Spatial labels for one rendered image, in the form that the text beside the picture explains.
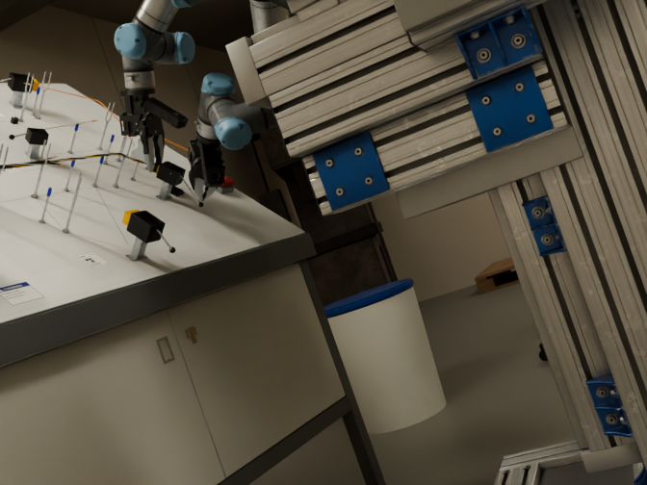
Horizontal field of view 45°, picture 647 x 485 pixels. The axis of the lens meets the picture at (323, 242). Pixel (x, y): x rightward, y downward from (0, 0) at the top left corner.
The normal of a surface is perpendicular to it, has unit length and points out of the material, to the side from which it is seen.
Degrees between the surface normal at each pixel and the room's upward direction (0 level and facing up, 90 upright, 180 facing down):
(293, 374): 90
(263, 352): 90
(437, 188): 90
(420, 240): 90
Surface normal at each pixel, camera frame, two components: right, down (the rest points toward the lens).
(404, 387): 0.17, 0.00
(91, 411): 0.80, -0.29
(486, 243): -0.33, 0.11
